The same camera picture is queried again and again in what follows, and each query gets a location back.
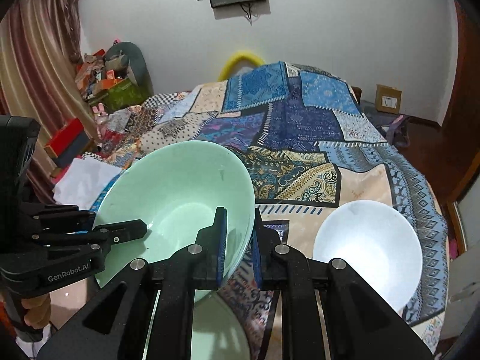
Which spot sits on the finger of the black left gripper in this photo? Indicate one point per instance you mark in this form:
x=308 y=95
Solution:
x=120 y=232

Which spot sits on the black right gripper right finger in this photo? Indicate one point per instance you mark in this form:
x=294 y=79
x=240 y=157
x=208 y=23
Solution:
x=328 y=311

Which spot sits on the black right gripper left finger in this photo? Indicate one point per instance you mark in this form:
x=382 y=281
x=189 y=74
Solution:
x=146 y=310

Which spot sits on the green bowl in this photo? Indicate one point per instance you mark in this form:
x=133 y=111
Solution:
x=175 y=191

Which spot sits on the white bowl with dots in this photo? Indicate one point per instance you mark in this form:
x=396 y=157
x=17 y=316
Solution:
x=378 y=243

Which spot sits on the person's left hand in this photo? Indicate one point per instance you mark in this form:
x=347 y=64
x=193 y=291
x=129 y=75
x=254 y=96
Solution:
x=38 y=311

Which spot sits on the white folded cloth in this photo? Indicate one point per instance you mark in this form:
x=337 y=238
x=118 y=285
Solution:
x=83 y=182

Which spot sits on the mint green plate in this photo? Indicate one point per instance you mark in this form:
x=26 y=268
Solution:
x=217 y=333

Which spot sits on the red box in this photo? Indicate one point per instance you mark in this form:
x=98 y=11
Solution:
x=62 y=139

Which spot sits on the pink bunny toy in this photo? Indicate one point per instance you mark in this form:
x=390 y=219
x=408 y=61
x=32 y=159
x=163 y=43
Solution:
x=100 y=115

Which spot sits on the green storage box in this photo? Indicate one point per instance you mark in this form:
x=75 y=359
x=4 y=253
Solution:
x=124 y=94

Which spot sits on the striped red gold curtain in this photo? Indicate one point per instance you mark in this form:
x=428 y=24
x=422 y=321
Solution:
x=39 y=51

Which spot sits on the grey green cushion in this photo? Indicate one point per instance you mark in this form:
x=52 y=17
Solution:
x=125 y=57

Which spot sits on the grey backpack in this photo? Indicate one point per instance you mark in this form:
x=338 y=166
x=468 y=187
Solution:
x=393 y=127

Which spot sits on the yellow foam tube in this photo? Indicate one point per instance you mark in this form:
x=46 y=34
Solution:
x=238 y=60

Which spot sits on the wooden door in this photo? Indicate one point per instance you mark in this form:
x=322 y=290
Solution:
x=461 y=123

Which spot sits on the cardboard box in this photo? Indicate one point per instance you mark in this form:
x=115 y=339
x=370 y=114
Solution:
x=388 y=99

